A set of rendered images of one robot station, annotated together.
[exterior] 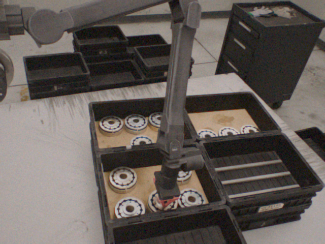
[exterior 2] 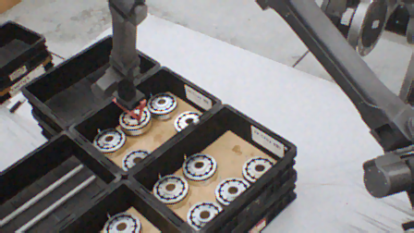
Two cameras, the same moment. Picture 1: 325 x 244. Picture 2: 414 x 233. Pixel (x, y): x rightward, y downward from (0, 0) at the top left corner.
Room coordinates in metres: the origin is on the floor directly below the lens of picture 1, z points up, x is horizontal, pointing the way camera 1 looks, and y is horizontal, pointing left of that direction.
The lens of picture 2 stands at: (2.01, -0.21, 2.10)
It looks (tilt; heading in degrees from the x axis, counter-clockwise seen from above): 44 degrees down; 163
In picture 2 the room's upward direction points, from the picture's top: 9 degrees counter-clockwise
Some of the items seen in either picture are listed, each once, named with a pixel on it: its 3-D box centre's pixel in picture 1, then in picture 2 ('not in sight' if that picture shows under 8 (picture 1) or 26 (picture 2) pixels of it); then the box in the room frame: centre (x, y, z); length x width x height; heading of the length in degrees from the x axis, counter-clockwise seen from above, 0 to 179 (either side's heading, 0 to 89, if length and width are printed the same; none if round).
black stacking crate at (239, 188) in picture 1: (254, 173); (42, 205); (0.87, -0.39, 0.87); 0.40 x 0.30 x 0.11; 111
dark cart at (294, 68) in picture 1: (261, 61); not in sight; (2.63, -0.79, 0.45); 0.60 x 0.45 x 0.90; 118
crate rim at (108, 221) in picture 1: (158, 178); (146, 117); (0.73, -0.02, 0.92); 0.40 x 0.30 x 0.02; 111
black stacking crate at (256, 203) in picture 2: (139, 131); (214, 176); (1.01, 0.09, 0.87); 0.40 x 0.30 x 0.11; 111
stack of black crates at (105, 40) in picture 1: (99, 58); not in sight; (2.38, 0.61, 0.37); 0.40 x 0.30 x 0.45; 118
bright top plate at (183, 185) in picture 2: not in sight; (170, 189); (0.98, -0.04, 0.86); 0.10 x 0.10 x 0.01
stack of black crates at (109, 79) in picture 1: (112, 90); not in sight; (2.03, 0.42, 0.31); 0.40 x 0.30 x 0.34; 118
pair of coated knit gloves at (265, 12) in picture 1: (260, 11); not in sight; (2.64, -0.65, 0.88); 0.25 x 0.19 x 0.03; 118
